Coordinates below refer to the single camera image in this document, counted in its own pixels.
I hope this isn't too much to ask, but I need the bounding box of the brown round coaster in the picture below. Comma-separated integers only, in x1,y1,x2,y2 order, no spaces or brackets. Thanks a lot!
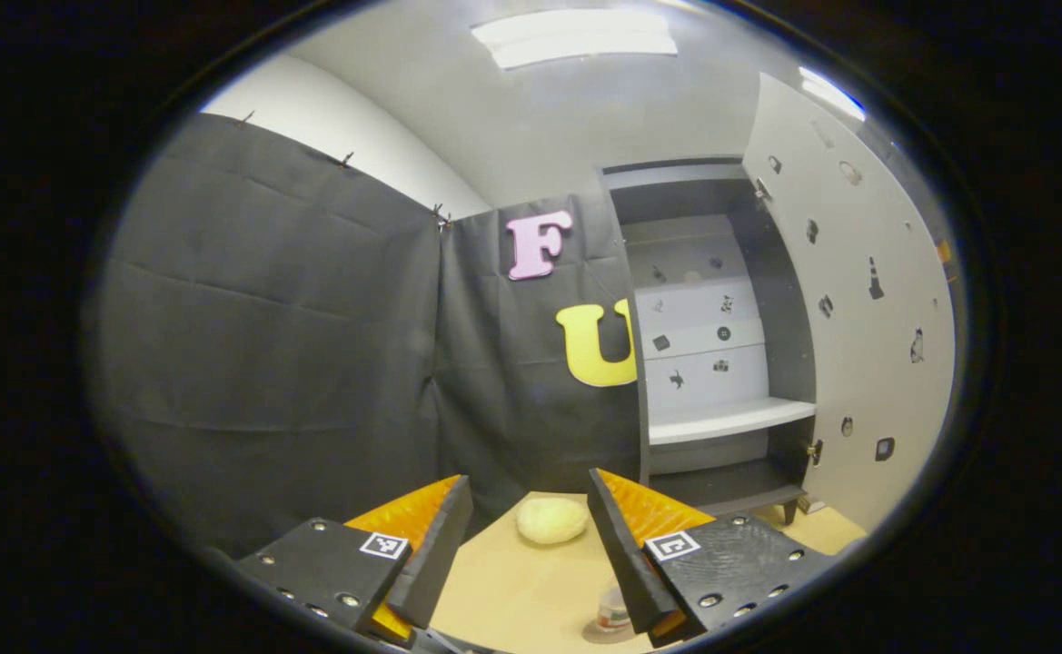
582,618,645,646

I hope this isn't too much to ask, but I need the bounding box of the grey cabinet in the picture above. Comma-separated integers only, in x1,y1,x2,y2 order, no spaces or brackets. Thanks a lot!
600,156,819,526

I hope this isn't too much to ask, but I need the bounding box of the black backdrop cloth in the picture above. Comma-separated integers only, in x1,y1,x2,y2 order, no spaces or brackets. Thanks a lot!
99,111,645,555

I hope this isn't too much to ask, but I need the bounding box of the small ceiling light panel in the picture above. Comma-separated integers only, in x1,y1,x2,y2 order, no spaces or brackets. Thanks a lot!
799,65,868,122

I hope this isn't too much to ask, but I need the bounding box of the large ceiling light panel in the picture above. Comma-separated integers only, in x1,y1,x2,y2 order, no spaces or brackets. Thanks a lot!
471,9,679,70

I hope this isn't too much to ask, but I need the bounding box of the clear plastic bottle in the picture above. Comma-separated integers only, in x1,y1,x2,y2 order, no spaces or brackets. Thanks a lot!
596,586,633,634

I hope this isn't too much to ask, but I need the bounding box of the grey cabinet door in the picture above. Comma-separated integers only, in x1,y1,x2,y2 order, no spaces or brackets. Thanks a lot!
741,71,958,532

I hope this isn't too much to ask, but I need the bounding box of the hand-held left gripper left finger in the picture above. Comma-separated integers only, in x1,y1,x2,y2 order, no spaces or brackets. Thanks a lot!
238,474,474,648

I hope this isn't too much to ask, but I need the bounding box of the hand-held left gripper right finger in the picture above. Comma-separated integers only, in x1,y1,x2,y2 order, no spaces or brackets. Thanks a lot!
586,467,836,648

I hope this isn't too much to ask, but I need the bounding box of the yellow round sponge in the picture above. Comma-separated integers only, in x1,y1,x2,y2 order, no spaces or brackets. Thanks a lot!
516,496,590,546

